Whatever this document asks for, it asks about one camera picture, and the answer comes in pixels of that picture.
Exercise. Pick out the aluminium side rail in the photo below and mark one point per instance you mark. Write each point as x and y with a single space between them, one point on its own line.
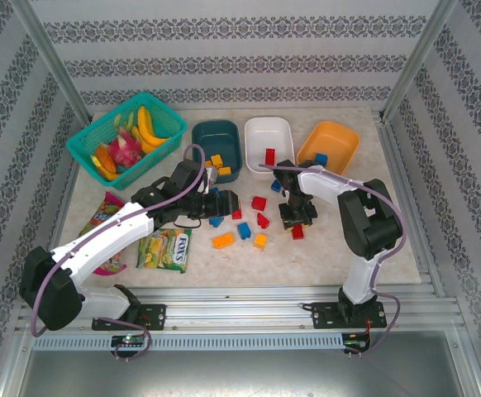
60 207
410 207

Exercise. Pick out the green FOX'S candy bag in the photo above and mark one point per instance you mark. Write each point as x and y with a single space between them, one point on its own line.
170 248

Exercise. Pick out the dark teal plastic container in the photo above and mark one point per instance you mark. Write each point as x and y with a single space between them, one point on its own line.
215 136

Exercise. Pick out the yellow toy fruit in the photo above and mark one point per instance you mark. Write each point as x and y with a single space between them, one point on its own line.
110 173

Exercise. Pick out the white plastic container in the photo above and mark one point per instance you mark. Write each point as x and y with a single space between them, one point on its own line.
265 132

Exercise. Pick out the small circuit board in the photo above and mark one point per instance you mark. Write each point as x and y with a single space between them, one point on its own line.
355 344
130 340

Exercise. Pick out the long orange lego brick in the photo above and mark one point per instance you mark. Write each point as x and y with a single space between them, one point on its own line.
223 240

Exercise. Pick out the orange plastic container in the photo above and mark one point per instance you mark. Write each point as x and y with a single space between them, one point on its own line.
331 138

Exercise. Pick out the yellow banana toy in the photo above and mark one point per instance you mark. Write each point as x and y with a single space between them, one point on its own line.
147 132

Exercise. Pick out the pink candy bag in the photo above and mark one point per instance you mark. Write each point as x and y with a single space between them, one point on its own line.
104 211

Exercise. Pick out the pink dragon fruit toy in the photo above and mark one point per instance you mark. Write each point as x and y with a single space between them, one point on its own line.
124 154

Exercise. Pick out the yellow lego brick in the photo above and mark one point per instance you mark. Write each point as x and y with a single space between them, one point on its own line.
215 159
224 170

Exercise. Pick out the green toy fruit slice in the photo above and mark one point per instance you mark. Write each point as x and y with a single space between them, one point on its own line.
118 120
130 120

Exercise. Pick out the blue lego brick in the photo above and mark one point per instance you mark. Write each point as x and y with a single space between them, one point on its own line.
275 187
321 158
215 221
244 230

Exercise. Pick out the square orange lego brick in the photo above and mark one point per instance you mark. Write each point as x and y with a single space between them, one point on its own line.
260 240

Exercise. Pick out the aluminium frame post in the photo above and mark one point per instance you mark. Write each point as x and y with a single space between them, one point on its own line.
418 58
50 54

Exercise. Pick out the small red lego brick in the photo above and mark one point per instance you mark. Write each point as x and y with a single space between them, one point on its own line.
236 214

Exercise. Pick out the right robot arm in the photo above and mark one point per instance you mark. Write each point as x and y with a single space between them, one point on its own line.
327 182

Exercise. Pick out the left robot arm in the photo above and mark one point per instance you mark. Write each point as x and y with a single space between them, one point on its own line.
108 231

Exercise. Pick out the orange toy fruit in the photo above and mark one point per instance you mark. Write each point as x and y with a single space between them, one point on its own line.
101 157

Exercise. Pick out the teal plastic mesh basket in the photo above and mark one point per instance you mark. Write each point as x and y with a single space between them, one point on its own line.
158 157

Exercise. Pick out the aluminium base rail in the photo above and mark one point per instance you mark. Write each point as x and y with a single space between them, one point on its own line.
232 310

